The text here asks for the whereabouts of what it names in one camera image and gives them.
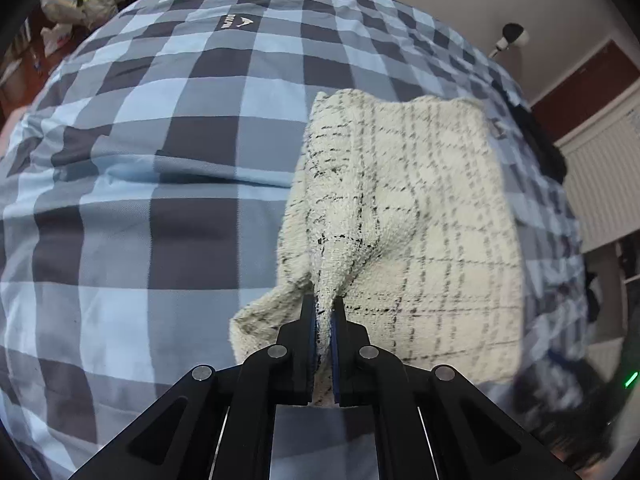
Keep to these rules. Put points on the black clothing on bed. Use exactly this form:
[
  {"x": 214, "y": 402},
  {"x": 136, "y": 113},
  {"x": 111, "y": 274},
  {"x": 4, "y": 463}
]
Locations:
[{"x": 550, "y": 160}]

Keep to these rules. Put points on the white wall camera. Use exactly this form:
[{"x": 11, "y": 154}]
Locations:
[{"x": 514, "y": 35}]

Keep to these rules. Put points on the cream plaid knitted garment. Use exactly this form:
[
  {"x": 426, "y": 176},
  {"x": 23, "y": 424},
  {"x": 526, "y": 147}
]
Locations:
[{"x": 398, "y": 209}]

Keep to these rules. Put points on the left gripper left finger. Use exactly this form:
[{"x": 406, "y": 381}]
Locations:
[{"x": 217, "y": 424}]

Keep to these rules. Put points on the white radiator panel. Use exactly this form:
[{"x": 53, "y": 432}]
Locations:
[{"x": 602, "y": 183}]

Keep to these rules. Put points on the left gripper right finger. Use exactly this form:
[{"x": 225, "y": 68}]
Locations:
[{"x": 430, "y": 424}]

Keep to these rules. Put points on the blue grey checkered bedsheet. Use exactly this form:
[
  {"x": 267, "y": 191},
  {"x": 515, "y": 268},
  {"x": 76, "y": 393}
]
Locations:
[{"x": 142, "y": 193}]

